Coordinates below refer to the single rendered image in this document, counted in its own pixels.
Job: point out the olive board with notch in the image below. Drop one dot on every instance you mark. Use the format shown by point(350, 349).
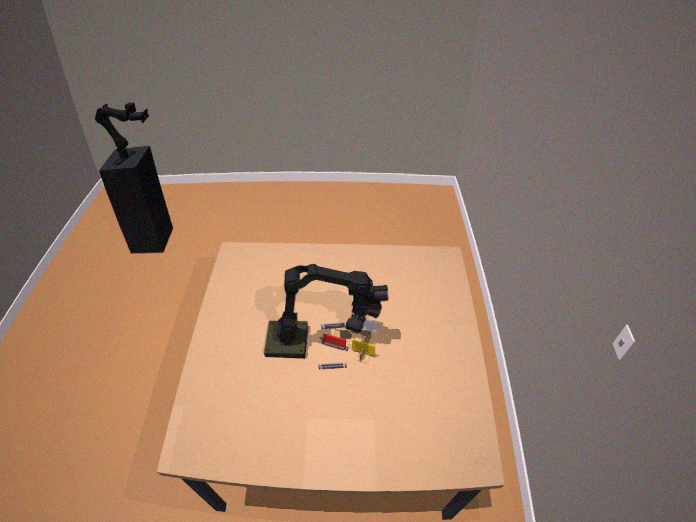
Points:
point(368, 348)

